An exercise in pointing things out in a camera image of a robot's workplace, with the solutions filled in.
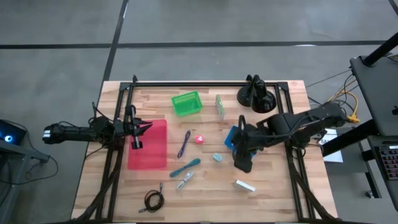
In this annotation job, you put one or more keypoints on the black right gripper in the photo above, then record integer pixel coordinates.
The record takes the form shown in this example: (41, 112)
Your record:
(244, 161)

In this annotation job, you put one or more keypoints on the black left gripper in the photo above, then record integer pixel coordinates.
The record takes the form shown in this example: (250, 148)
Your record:
(129, 127)

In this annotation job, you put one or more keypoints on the white box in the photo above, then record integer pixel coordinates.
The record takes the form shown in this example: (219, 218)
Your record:
(245, 185)

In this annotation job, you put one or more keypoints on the small light blue item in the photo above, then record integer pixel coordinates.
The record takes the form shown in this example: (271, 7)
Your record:
(217, 157)

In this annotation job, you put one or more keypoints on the pink translucent plastic bin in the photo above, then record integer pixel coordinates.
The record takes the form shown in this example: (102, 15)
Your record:
(149, 155)

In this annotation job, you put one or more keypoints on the pink cube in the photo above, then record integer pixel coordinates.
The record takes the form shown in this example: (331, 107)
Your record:
(199, 139)

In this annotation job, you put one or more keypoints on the light green stick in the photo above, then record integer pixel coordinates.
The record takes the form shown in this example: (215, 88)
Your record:
(220, 107)

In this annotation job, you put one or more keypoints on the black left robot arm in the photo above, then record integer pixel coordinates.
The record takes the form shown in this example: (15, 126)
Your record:
(71, 133)

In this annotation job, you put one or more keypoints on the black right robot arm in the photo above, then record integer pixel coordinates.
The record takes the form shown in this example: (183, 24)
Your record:
(295, 123)

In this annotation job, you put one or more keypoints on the blue plastic mesh basket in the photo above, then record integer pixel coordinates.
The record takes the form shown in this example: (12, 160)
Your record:
(229, 138)

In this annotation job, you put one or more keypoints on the green plastic mesh basket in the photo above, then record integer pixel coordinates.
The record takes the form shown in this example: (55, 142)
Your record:
(186, 104)

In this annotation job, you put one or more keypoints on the black desk lamp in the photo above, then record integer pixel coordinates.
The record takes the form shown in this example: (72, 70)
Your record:
(262, 101)

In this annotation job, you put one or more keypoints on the white paper sheet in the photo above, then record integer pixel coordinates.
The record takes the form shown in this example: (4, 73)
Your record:
(334, 155)

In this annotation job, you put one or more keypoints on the black desk support beam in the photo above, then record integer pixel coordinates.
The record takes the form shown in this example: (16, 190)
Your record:
(348, 140)

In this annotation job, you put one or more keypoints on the grey side stand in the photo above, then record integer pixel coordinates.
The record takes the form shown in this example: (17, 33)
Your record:
(18, 151)

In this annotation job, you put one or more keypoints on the black device with blue light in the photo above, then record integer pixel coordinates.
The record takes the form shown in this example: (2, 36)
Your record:
(9, 138)

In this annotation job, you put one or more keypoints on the black keyboard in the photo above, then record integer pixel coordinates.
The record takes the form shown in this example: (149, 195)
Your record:
(390, 161)

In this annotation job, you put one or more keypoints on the grey side desk top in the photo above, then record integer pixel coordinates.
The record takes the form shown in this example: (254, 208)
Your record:
(376, 93)

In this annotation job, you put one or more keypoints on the black slanted pole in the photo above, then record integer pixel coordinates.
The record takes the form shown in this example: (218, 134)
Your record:
(381, 49)

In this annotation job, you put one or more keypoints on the black aluminium table frame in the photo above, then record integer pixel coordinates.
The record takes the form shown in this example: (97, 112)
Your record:
(202, 84)

